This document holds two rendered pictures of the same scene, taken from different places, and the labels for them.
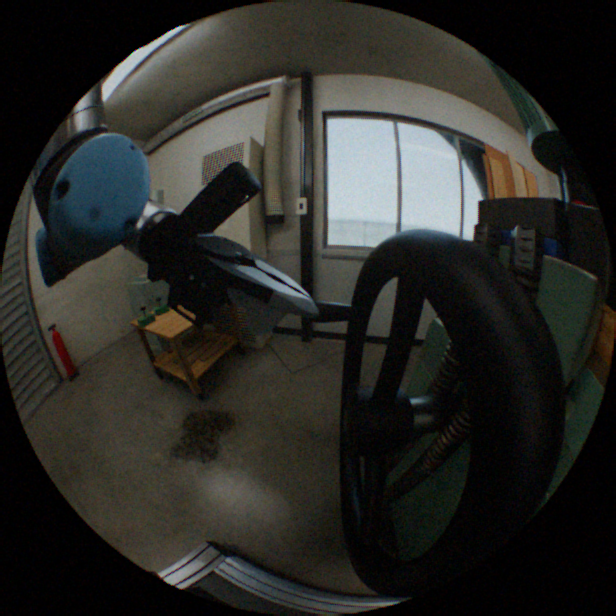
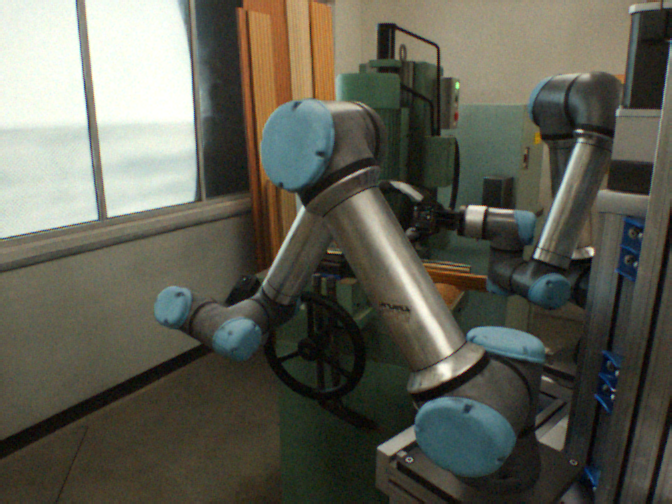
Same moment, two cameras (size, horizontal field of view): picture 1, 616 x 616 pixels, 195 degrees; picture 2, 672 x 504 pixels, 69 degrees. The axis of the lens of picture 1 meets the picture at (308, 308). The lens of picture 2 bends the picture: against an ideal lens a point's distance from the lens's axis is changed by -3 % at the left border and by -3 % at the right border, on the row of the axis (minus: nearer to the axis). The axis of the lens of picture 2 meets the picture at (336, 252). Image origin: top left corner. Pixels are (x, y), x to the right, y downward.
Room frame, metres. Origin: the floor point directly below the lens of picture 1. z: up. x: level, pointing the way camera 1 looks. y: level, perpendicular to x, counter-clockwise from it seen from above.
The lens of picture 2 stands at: (-0.37, 0.98, 1.37)
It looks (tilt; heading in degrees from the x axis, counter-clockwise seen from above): 15 degrees down; 291
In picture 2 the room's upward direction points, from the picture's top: straight up
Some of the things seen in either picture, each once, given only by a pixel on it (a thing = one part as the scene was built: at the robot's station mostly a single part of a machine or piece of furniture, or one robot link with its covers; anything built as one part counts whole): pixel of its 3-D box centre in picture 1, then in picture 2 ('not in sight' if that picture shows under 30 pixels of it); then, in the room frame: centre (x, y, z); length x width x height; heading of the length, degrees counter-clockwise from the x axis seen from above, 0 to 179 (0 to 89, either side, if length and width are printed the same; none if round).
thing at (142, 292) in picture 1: (151, 269); not in sight; (1.45, 1.62, 0.79); 0.62 x 0.48 x 1.58; 76
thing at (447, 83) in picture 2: not in sight; (446, 103); (-0.12, -0.70, 1.40); 0.10 x 0.06 x 0.16; 85
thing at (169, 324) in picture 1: (190, 334); not in sight; (1.02, 0.89, 0.32); 0.66 x 0.57 x 0.64; 166
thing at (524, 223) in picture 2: not in sight; (509, 227); (-0.35, -0.18, 1.12); 0.11 x 0.08 x 0.09; 175
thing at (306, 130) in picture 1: (305, 189); not in sight; (1.47, 0.02, 1.35); 0.11 x 0.10 x 2.70; 78
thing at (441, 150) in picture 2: not in sight; (438, 161); (-0.12, -0.60, 1.23); 0.09 x 0.08 x 0.15; 85
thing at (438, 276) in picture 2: not in sight; (382, 270); (0.00, -0.39, 0.92); 0.62 x 0.02 x 0.04; 175
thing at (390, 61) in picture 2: not in sight; (386, 55); (0.04, -0.53, 1.54); 0.08 x 0.08 x 0.17; 85
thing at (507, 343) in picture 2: not in sight; (500, 373); (-0.37, 0.25, 0.98); 0.13 x 0.12 x 0.14; 78
